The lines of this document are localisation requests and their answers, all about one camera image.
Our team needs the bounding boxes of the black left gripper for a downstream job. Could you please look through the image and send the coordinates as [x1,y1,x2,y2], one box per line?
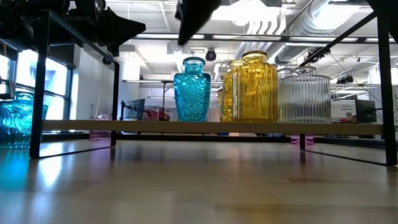
[70,0,147,48]

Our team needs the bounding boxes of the teal diamond-cut glass vase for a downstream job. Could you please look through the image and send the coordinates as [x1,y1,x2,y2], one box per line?
[173,56,212,123]

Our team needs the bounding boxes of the amber ribbed glass vase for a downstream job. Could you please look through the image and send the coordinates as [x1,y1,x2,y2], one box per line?
[220,59,246,123]
[232,50,279,123]

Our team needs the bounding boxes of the teal medallion glass vase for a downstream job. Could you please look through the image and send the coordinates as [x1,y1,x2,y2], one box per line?
[0,91,49,149]

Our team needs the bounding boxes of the clear ribbed glass vase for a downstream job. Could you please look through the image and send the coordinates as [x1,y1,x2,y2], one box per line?
[277,65,332,124]

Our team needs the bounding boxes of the black computer monitor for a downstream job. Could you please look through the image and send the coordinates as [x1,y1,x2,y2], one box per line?
[120,98,146,121]

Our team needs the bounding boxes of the small pink ribbed glass vase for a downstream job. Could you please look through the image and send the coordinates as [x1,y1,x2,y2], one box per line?
[89,113,113,144]

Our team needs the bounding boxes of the white labelled box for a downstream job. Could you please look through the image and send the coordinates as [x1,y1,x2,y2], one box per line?
[330,100,357,123]

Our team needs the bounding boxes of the black box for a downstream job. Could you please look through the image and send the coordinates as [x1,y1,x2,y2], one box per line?
[355,99,377,123]

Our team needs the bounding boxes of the black overhead frame bar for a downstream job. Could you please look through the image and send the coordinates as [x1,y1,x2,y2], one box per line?
[133,32,398,44]

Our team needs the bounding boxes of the wooden shelf black metal frame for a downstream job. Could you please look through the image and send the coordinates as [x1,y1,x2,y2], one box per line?
[29,8,398,167]

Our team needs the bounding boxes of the silver ventilation duct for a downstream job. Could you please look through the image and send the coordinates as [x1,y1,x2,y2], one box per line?
[267,0,374,65]

